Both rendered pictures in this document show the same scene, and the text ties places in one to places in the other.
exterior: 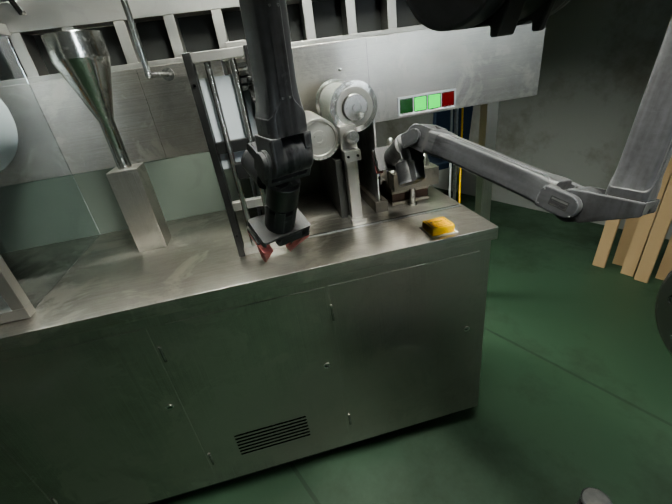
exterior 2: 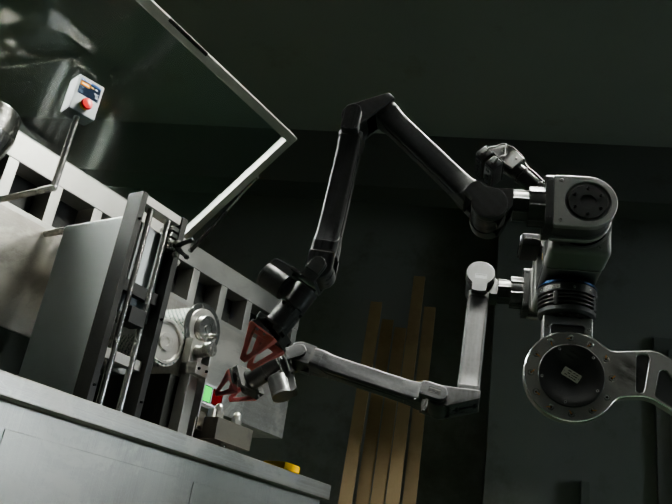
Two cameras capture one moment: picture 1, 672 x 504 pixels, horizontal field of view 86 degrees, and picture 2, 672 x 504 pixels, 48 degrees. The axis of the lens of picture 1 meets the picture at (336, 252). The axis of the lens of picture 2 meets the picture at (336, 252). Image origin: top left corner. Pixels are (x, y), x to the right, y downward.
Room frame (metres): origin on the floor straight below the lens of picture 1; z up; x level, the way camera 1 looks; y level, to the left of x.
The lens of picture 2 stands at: (-0.50, 1.14, 0.65)
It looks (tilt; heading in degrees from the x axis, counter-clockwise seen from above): 24 degrees up; 314
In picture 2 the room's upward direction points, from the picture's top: 9 degrees clockwise
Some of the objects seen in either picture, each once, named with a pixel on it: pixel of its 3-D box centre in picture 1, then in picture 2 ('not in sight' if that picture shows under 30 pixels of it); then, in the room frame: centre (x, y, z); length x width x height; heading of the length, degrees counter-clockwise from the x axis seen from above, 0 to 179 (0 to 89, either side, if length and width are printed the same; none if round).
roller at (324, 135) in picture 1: (312, 133); (133, 343); (1.28, 0.02, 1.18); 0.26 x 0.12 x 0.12; 9
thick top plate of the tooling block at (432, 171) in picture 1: (394, 165); (181, 432); (1.36, -0.27, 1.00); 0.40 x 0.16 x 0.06; 9
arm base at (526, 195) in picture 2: not in sight; (531, 206); (0.21, -0.18, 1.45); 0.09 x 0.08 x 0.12; 123
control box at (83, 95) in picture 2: not in sight; (84, 99); (1.11, 0.43, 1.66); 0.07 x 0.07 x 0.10; 87
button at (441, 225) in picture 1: (438, 226); (281, 468); (0.97, -0.31, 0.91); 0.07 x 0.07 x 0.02; 9
